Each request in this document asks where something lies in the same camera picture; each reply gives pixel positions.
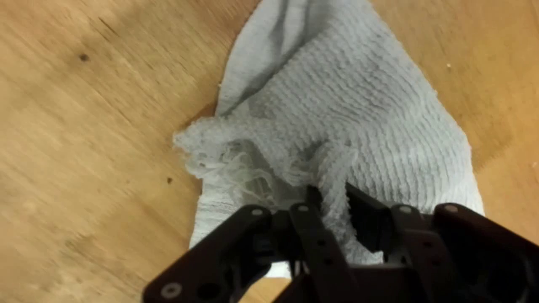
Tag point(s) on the white cloth towel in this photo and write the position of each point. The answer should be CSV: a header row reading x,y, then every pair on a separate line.
x,y
359,112

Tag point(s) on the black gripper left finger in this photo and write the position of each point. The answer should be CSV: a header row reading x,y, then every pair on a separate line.
x,y
224,254

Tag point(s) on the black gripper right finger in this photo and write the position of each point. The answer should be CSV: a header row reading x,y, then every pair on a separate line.
x,y
471,254

